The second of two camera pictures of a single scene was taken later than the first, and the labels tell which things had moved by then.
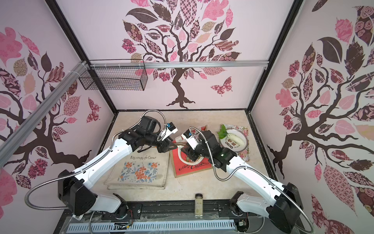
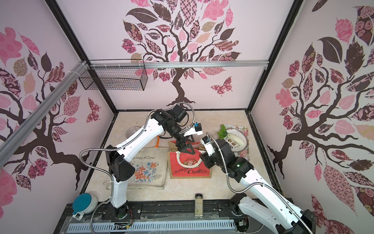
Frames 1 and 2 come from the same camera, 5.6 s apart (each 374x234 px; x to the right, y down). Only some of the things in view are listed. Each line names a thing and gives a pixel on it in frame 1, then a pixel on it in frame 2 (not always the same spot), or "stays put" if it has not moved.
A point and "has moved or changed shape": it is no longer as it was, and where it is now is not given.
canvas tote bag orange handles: [145, 168] stays put
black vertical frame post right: [293, 10] stays put
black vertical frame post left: [60, 17] stays put
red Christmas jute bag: [182, 165] has moved or changed shape
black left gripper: [164, 146] -> [181, 147]
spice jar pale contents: [198, 206] stays put
